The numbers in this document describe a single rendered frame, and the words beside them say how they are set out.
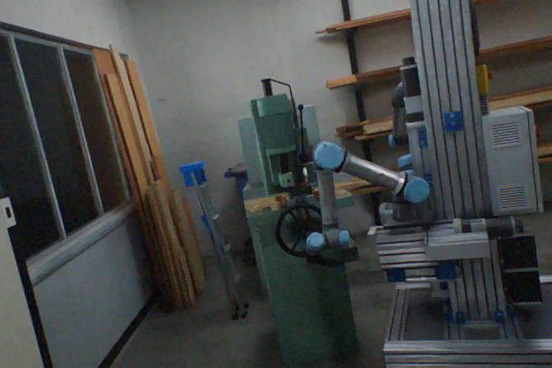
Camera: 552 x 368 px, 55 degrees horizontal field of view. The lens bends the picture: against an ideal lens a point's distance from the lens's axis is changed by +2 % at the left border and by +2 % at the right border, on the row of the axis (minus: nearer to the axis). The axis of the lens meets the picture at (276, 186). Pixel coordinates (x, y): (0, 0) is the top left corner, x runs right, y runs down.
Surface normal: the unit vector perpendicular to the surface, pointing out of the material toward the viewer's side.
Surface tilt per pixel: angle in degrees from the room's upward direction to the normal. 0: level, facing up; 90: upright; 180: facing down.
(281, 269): 90
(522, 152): 90
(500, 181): 90
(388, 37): 90
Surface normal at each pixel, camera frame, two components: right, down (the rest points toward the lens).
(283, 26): -0.04, 0.16
